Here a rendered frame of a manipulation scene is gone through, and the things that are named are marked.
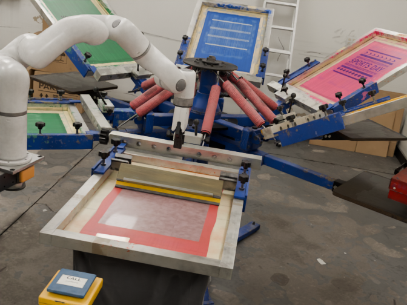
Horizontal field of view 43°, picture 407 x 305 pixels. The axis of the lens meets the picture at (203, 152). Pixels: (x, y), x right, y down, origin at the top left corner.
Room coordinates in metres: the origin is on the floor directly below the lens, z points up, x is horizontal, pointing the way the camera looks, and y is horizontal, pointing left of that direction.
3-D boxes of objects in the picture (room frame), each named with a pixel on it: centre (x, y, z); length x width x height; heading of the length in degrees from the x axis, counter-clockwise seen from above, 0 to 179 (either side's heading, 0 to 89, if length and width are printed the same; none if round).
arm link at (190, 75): (1.88, 0.14, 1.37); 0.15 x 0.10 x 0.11; 128
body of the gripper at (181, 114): (1.90, 0.10, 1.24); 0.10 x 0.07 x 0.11; 175
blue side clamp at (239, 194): (1.90, -0.17, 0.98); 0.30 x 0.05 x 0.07; 175
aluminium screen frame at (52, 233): (1.69, 0.12, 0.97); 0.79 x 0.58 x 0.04; 175
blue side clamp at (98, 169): (1.95, 0.38, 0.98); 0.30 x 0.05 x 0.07; 175
